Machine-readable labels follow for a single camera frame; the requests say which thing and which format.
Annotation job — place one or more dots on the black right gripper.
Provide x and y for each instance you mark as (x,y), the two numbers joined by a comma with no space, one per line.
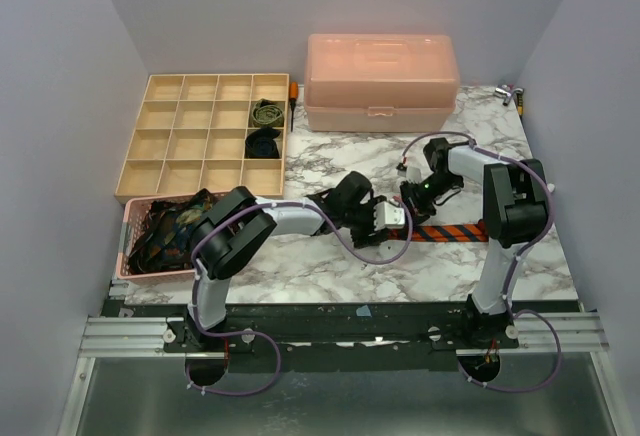
(413,201)

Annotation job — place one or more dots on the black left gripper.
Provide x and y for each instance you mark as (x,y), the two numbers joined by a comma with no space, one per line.
(363,239)

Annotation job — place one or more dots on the orange navy striped tie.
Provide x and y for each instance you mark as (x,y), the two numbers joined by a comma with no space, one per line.
(456,233)

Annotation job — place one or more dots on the pink plastic storage box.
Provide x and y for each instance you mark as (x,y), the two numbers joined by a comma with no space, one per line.
(380,83)

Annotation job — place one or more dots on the pink plastic basket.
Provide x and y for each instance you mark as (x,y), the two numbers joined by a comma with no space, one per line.
(134,210)

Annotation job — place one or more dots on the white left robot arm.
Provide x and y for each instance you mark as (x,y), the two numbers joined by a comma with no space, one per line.
(228,236)

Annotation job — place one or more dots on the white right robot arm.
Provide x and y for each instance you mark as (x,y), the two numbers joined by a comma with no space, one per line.
(516,213)

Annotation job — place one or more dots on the pile of patterned ties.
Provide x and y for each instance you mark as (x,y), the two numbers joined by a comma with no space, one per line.
(166,227)

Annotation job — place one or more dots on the rolled black tie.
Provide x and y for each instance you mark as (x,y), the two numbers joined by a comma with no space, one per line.
(261,144)

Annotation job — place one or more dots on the silver socket tool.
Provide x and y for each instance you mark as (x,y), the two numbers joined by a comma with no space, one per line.
(508,93)

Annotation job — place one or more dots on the rolled green tie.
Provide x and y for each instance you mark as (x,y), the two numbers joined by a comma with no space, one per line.
(266,113)

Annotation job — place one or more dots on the yellow black tool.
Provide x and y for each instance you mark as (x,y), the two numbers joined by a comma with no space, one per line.
(520,103)

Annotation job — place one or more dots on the wooden compartment tray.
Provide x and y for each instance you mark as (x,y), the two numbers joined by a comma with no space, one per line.
(190,134)

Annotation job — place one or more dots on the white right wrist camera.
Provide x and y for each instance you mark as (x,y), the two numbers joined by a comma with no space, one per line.
(409,174)

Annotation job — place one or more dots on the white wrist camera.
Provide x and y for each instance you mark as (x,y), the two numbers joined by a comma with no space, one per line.
(389,215)
(409,174)

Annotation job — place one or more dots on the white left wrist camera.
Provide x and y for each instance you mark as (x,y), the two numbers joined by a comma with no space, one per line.
(389,215)

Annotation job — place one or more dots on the black mounting rail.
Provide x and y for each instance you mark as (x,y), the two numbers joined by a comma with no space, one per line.
(262,338)

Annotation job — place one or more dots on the orange handled screwdriver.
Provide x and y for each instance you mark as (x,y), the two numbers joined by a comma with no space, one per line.
(293,95)

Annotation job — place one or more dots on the aluminium extrusion frame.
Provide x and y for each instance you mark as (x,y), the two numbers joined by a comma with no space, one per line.
(102,339)

